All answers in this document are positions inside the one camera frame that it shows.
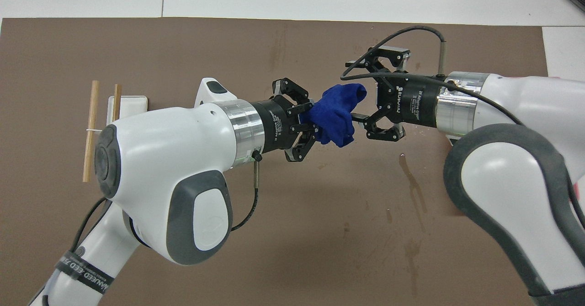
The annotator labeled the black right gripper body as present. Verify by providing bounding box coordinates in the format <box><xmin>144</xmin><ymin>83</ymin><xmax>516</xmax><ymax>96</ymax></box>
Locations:
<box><xmin>377</xmin><ymin>75</ymin><xmax>441</xmax><ymax>127</ymax></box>

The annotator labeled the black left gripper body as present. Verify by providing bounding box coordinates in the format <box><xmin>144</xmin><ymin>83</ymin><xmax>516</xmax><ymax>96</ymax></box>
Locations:
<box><xmin>250</xmin><ymin>97</ymin><xmax>304</xmax><ymax>153</ymax></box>

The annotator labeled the blue cloth towel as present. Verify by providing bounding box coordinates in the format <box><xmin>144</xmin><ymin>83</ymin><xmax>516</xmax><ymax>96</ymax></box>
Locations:
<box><xmin>299</xmin><ymin>83</ymin><xmax>367</xmax><ymax>148</ymax></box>

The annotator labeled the brown table mat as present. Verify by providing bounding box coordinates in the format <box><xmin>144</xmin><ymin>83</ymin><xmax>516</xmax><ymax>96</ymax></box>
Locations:
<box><xmin>0</xmin><ymin>17</ymin><xmax>549</xmax><ymax>306</ymax></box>

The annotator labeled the white rack base tray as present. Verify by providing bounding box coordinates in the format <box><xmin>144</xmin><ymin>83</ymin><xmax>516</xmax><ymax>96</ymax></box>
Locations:
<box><xmin>107</xmin><ymin>96</ymin><xmax>148</xmax><ymax>126</ymax></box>

